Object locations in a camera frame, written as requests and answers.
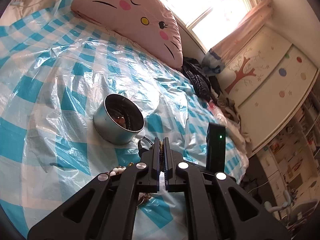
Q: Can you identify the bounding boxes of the white bead bracelet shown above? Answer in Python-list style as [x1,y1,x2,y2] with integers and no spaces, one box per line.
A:
[108,166,127,177]

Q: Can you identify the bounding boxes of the gold bead bracelet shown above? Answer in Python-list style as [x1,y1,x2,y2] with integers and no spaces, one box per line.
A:
[159,141,166,173]

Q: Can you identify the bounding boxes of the bookshelf with items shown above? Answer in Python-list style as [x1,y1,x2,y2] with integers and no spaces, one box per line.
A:
[255,90,319,219]

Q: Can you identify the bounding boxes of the round silver metal tin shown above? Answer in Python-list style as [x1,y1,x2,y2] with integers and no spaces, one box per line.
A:
[93,94,145,145]

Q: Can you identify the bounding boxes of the pile of clothes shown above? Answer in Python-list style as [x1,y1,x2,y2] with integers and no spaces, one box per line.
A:
[207,74,253,153]

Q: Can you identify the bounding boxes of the black jacket on bed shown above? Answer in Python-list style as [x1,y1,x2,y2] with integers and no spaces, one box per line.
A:
[182,57,211,102]

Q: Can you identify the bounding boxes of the white wardrobe with tree decal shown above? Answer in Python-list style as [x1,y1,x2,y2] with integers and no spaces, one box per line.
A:
[217,27,319,153]

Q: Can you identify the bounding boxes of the pink cat face pillow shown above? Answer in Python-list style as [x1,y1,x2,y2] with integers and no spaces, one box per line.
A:
[71,0,183,70]

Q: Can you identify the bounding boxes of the pink curtain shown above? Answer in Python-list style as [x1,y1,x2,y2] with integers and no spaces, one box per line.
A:
[210,0,273,63]

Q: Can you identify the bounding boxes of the window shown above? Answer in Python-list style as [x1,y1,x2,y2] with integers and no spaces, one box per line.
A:
[161,0,253,51]

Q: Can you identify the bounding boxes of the white quilt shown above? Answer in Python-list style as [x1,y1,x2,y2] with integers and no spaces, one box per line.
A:
[0,0,68,27]

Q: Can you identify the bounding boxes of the amber bead bracelet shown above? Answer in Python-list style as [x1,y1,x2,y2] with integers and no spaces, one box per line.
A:
[135,192,156,207]

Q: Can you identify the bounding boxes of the black camera box green light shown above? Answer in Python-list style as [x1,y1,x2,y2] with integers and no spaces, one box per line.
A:
[206,123,226,173]

